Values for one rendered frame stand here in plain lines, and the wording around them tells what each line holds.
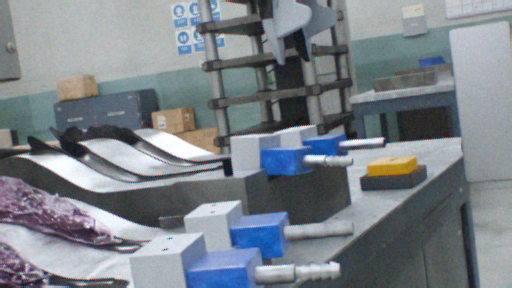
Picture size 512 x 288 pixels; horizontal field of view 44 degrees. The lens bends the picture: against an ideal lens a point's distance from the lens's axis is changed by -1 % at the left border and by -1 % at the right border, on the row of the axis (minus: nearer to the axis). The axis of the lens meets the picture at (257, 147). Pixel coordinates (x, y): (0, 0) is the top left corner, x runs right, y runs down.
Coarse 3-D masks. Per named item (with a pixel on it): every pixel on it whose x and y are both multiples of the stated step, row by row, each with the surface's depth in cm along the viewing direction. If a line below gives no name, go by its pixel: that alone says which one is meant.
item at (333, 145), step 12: (276, 132) 79; (288, 132) 78; (300, 132) 77; (312, 132) 80; (288, 144) 78; (300, 144) 77; (312, 144) 77; (324, 144) 76; (336, 144) 76; (348, 144) 76; (360, 144) 76; (372, 144) 75; (384, 144) 75
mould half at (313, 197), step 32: (0, 160) 82; (32, 160) 79; (64, 160) 81; (128, 160) 87; (64, 192) 77; (96, 192) 74; (128, 192) 72; (160, 192) 70; (192, 192) 67; (224, 192) 65; (256, 192) 66; (288, 192) 72; (320, 192) 79
